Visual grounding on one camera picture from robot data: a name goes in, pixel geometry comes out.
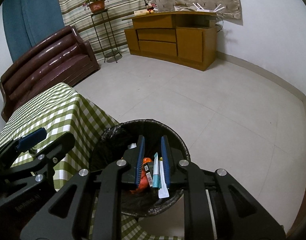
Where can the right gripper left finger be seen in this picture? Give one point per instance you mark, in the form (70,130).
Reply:
(89,198)

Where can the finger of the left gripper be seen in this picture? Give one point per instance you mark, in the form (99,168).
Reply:
(53,147)
(10,151)

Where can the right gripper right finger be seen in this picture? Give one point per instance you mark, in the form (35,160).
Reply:
(216,205)

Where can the red plastic bag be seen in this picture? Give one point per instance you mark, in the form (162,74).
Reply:
(144,182)

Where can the white teal tube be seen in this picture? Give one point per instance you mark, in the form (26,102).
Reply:
(158,177)

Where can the white plastic wrapper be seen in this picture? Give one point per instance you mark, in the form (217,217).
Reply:
(133,145)

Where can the green white packet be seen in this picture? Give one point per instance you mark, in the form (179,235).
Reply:
(149,172)

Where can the green checkered tablecloth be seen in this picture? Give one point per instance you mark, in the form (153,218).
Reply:
(99,141)

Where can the dark brown leather sofa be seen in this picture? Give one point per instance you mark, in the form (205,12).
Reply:
(62,57)

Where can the black metal plant stand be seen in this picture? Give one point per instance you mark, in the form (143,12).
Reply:
(114,51)

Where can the blue curtain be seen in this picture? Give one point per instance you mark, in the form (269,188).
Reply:
(28,22)

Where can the striped green curtain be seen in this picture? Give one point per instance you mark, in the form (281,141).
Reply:
(119,10)

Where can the potted plant terracotta pot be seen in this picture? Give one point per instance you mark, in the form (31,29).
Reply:
(94,5)

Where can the wooden TV cabinet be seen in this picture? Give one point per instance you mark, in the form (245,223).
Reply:
(187,38)

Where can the beige tissue box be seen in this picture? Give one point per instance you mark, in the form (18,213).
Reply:
(141,12)

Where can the Mickey Mouse toy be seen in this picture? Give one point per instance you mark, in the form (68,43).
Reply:
(151,8)

